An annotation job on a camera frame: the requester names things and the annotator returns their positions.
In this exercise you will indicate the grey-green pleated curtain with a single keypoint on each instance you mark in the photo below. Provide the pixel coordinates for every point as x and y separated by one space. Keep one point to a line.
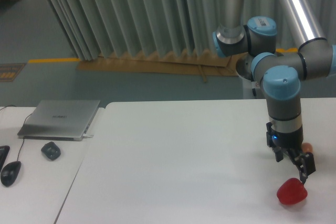
117 27

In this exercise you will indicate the brown cardboard sheet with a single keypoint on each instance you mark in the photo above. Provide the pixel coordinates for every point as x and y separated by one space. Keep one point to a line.
204 66

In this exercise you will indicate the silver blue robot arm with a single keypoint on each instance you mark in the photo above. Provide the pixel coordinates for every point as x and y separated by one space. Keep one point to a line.
279 76

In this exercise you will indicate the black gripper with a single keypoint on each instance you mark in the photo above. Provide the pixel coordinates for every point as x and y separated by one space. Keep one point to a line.
291 142

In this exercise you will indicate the black round controller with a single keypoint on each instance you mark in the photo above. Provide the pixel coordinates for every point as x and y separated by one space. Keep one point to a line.
51 151

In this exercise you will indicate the red bell pepper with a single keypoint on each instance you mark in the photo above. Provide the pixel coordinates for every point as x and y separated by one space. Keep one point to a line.
292 192

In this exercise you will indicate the silver laptop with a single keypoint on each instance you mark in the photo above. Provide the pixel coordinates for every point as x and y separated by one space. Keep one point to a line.
59 120

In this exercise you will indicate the black keyboard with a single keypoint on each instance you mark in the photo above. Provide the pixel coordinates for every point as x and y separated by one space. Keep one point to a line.
4 150

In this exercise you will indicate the black computer mouse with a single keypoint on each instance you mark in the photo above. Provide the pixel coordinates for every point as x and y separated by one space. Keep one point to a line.
10 172

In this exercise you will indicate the brown egg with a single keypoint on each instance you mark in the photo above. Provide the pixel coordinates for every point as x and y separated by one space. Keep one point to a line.
307 147

